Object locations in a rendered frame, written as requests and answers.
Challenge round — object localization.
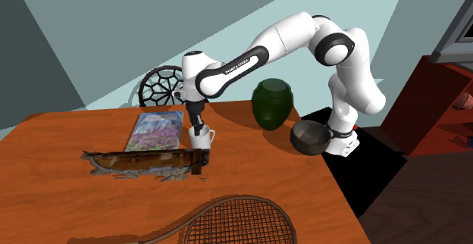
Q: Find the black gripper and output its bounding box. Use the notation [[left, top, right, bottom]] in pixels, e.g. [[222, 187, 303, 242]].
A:
[[185, 99, 206, 137]]

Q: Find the white mug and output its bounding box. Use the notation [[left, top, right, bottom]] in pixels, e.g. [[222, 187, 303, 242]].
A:
[[188, 125, 216, 151]]

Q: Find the book with flower landscape cover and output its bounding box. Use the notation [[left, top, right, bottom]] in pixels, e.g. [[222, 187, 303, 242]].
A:
[[125, 110, 184, 152]]

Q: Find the brown rough slab with debris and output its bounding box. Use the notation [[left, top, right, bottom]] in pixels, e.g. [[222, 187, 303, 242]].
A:
[[80, 148, 211, 183]]

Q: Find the dark green vase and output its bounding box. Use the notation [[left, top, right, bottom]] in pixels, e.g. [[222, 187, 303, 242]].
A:
[[251, 77, 295, 132]]

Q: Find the brown racket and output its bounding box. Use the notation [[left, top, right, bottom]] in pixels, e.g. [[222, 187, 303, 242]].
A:
[[66, 195, 299, 244]]

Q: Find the dark grey bowl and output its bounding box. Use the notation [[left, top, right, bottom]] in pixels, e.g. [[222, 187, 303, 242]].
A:
[[289, 119, 332, 157]]

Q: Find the black robot stand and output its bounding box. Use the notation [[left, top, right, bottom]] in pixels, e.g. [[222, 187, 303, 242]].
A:
[[301, 106, 408, 219]]

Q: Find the red-brown shelf cabinet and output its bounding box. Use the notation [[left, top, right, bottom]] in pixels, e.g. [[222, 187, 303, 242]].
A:
[[380, 55, 473, 158]]

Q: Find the grey window frame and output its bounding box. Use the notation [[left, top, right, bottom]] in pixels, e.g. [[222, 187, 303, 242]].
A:
[[428, 0, 473, 65]]

